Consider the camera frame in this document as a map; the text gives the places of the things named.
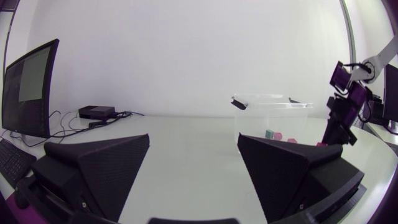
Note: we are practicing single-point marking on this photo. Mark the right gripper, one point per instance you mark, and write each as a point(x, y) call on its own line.
point(339, 124)

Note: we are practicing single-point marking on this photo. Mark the red toy brick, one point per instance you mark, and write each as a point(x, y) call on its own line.
point(321, 144)
point(277, 136)
point(292, 140)

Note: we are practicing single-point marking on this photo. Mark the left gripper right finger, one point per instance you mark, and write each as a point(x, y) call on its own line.
point(280, 174)

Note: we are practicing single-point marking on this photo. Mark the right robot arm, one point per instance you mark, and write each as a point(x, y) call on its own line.
point(374, 62)

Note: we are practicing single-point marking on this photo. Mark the clear plastic container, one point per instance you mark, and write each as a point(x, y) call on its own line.
point(273, 115)

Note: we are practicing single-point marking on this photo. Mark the black keyboard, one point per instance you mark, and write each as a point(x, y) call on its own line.
point(14, 161)

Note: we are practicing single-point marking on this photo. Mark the black power brick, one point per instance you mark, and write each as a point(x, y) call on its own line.
point(96, 112)

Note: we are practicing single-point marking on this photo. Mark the teal toy brick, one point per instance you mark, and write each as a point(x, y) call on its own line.
point(269, 134)

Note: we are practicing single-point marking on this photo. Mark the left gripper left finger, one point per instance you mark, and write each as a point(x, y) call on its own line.
point(102, 174)

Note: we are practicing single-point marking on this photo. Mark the dark screen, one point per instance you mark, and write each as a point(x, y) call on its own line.
point(28, 90)
point(391, 93)

